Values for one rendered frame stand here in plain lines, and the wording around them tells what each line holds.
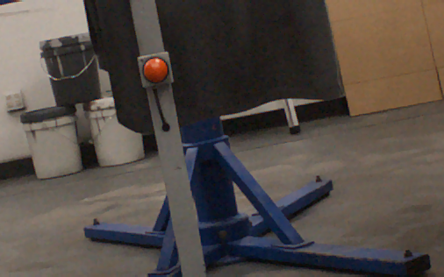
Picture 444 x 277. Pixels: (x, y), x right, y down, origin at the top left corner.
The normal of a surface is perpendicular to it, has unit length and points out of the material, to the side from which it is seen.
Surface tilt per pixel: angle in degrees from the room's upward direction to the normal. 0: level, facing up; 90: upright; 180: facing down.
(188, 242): 90
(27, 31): 90
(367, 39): 78
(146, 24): 90
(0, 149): 90
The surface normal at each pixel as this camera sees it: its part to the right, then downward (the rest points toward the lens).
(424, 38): 0.00, -0.14
